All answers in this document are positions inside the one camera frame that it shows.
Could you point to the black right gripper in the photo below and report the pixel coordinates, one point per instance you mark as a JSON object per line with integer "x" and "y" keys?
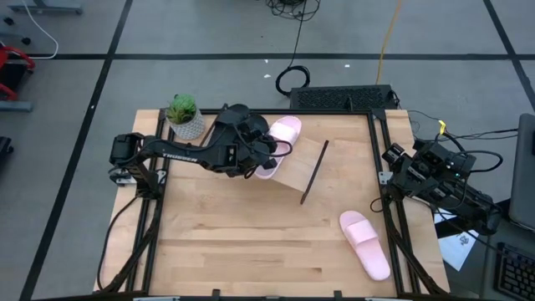
{"x": 430, "y": 171}

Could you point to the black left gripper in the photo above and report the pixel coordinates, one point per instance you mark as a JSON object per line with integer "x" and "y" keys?
{"x": 248, "y": 150}

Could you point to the pink slide sandal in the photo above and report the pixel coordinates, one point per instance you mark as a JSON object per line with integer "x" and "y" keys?
{"x": 363, "y": 240}
{"x": 288, "y": 129}

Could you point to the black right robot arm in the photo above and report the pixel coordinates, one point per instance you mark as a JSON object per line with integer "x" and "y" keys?
{"x": 460, "y": 196}

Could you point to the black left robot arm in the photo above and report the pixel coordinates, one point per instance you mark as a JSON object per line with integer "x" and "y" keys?
{"x": 179, "y": 152}

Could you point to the yellow tag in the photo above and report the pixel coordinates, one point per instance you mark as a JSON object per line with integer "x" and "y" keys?
{"x": 442, "y": 126}

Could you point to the black keyboard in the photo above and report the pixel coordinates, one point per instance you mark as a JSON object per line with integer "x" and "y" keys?
{"x": 518, "y": 273}
{"x": 338, "y": 98}

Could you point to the green plant in patterned pot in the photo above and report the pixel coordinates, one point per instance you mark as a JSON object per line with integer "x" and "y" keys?
{"x": 184, "y": 115}

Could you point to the white paper sheet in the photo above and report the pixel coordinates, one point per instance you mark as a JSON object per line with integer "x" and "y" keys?
{"x": 457, "y": 248}

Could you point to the red cart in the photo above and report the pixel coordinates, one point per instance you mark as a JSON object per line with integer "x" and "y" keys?
{"x": 12, "y": 71}

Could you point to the wooden shelf with black frame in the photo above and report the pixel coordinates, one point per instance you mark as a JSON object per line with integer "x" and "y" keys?
{"x": 299, "y": 165}

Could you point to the black aluminium table frame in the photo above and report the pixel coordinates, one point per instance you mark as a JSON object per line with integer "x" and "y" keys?
{"x": 155, "y": 217}

